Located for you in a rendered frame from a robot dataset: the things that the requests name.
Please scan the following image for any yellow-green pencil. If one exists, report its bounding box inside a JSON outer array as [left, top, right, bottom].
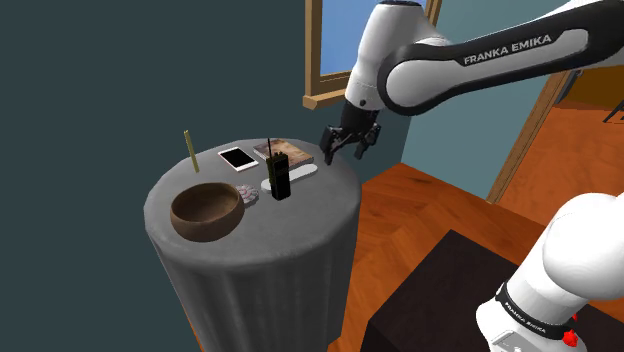
[[183, 129, 201, 174]]

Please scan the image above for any small patterned round shell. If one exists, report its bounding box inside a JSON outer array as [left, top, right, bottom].
[[235, 183, 260, 208]]

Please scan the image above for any black walkie-talkie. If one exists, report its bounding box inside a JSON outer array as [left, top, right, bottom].
[[265, 137, 292, 202]]

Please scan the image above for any white oblong remote control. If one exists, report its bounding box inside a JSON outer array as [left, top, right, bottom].
[[260, 163, 320, 192]]

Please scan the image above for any wooden framed window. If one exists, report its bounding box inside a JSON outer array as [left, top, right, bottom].
[[302, 0, 444, 110]]

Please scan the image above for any brown book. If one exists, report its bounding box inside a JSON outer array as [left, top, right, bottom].
[[252, 138, 315, 171]]

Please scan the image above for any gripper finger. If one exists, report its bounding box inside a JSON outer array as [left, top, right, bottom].
[[354, 123, 383, 161], [319, 125, 349, 166]]

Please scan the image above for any round table with grey cloth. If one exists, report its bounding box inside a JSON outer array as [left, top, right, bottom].
[[142, 137, 363, 352]]

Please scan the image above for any white smartphone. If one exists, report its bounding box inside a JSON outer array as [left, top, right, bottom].
[[217, 146, 260, 173]]

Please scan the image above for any wooden door frame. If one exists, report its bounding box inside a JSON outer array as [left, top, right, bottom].
[[485, 70, 581, 205]]

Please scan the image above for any brown wooden bowl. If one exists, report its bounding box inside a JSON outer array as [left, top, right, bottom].
[[169, 182, 246, 243]]

